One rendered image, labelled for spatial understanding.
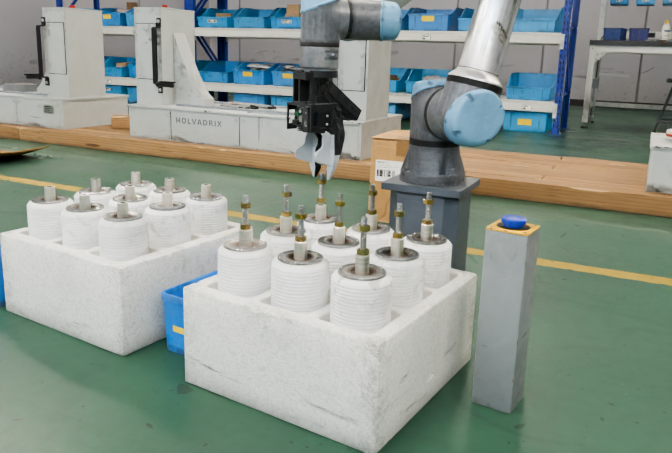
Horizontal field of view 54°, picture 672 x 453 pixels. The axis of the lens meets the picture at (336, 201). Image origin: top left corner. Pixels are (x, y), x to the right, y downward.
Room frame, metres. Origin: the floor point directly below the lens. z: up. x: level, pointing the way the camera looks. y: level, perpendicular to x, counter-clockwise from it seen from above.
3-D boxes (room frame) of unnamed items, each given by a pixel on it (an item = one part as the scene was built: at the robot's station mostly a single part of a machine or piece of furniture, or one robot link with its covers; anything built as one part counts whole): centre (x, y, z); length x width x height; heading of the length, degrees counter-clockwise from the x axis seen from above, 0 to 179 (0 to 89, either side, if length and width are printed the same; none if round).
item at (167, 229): (1.36, 0.36, 0.16); 0.10 x 0.10 x 0.18
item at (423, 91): (1.50, -0.23, 0.47); 0.13 x 0.12 x 0.14; 17
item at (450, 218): (1.50, -0.22, 0.15); 0.19 x 0.19 x 0.30; 65
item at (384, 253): (1.07, -0.11, 0.25); 0.08 x 0.08 x 0.01
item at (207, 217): (1.46, 0.30, 0.16); 0.10 x 0.10 x 0.18
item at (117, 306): (1.42, 0.46, 0.09); 0.39 x 0.39 x 0.18; 58
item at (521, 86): (5.59, -1.63, 0.36); 0.50 x 0.38 x 0.21; 155
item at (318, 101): (1.28, 0.05, 0.49); 0.09 x 0.08 x 0.12; 135
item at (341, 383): (1.13, -0.01, 0.09); 0.39 x 0.39 x 0.18; 58
